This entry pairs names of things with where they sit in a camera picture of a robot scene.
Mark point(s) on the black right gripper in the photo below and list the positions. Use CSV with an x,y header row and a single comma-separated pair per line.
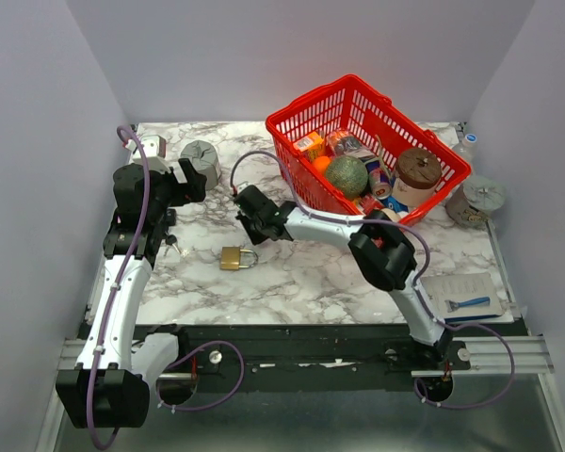
x,y
255,239

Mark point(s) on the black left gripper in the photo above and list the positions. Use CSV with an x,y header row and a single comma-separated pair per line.
x,y
193,190

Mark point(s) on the brass padlock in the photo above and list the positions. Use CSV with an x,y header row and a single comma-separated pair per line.
x,y
236,258

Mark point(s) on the black headed key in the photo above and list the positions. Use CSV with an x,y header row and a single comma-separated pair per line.
x,y
171,244

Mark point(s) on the black padlock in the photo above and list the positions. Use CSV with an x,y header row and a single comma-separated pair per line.
x,y
171,217

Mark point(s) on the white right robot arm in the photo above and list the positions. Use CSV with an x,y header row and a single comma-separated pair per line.
x,y
379,246

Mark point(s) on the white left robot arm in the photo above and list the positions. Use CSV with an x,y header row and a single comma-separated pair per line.
x,y
109,385

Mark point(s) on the grey wrapped toilet roll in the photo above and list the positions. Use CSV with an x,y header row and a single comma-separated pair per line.
x,y
204,158

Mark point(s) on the orange ball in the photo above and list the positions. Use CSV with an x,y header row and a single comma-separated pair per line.
x,y
321,164

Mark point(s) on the orange yellow snack box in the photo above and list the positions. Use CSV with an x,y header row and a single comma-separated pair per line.
x,y
311,146

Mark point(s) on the green netted melon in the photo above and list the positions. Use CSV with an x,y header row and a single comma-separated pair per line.
x,y
348,174

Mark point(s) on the clear plastic snack bag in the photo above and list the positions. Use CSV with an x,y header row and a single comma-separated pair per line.
x,y
340,141

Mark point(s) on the red plastic shopping basket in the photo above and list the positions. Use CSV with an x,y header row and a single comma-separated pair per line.
x,y
351,103

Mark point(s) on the red bull drink can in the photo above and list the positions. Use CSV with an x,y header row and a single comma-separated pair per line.
x,y
380,183

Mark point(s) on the brown wrapped toilet roll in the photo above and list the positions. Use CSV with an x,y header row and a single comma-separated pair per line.
x,y
416,174

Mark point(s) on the blue razor package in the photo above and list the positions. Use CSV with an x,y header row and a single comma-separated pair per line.
x,y
467,297

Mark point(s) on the grey roll on right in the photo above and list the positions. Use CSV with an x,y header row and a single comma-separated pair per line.
x,y
473,203

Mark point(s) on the clear water bottle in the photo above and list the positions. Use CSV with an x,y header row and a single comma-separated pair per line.
x,y
466,149

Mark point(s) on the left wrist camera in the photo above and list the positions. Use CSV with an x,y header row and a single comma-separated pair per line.
x,y
155,151

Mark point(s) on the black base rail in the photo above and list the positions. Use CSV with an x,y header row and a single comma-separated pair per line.
x,y
302,358

